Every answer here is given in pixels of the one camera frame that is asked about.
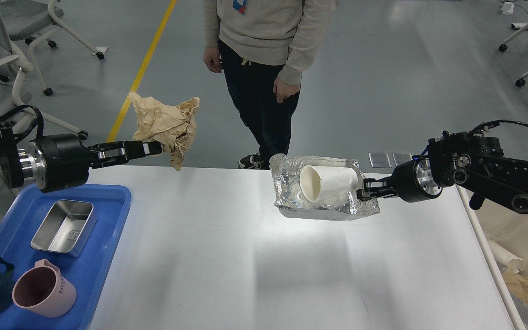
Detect silver foil bag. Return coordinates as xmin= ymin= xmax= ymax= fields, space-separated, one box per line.
xmin=269 ymin=153 xmax=380 ymax=221

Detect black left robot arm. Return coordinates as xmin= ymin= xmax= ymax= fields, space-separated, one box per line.
xmin=0 ymin=104 xmax=163 ymax=193

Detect beige plastic bin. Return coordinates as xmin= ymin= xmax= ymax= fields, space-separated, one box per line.
xmin=456 ymin=187 xmax=528 ymax=330

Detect brown paper ball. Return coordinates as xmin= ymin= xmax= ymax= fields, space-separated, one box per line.
xmin=128 ymin=92 xmax=200 ymax=171

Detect cream paper cup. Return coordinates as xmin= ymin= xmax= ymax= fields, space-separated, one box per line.
xmin=299 ymin=165 xmax=360 ymax=203

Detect person in beige sweater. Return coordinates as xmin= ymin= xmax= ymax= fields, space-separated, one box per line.
xmin=202 ymin=0 xmax=339 ymax=170

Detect white power adapter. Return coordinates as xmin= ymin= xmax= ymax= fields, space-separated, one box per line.
xmin=501 ymin=0 xmax=515 ymax=15

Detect pink ribbed mug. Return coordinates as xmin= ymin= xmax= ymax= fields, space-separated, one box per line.
xmin=12 ymin=259 xmax=77 ymax=318

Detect metal floor outlet plate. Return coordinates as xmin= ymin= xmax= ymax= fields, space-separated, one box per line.
xmin=368 ymin=152 xmax=392 ymax=169
xmin=392 ymin=152 xmax=413 ymax=166

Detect stainless steel rectangular tray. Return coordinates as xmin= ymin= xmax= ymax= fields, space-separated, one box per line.
xmin=31 ymin=200 xmax=97 ymax=258

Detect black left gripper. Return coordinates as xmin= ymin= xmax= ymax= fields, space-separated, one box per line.
xmin=28 ymin=134 xmax=163 ymax=193

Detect metal floor outlet plate left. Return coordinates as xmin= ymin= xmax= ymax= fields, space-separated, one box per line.
xmin=368 ymin=152 xmax=392 ymax=169

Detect brown paper trash in bin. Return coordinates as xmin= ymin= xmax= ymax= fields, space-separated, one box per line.
xmin=487 ymin=240 xmax=528 ymax=328

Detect metal floor outlet plate right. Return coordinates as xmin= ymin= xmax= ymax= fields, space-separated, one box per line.
xmin=392 ymin=152 xmax=413 ymax=166

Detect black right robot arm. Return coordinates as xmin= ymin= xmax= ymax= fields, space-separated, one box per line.
xmin=356 ymin=120 xmax=528 ymax=215

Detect blue plastic tray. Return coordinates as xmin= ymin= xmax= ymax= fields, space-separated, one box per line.
xmin=0 ymin=184 xmax=132 ymax=330

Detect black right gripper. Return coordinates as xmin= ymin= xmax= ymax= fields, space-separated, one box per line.
xmin=357 ymin=159 xmax=443 ymax=203

